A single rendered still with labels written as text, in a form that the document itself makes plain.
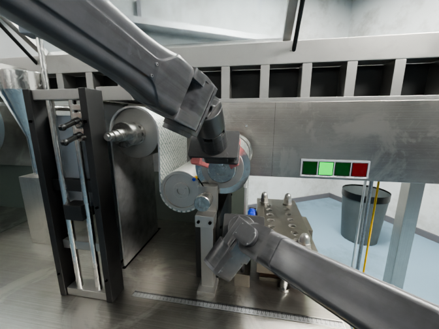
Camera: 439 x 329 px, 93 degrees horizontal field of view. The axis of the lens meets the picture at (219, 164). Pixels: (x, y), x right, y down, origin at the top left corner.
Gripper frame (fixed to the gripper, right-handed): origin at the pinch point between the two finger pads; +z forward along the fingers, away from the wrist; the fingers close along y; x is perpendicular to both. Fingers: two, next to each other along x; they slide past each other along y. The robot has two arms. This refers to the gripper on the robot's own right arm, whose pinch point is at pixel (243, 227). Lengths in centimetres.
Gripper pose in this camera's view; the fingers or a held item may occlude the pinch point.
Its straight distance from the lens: 64.2
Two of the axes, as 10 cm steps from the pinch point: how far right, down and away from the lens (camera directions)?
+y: 9.9, 0.5, -1.6
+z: 1.4, 2.7, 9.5
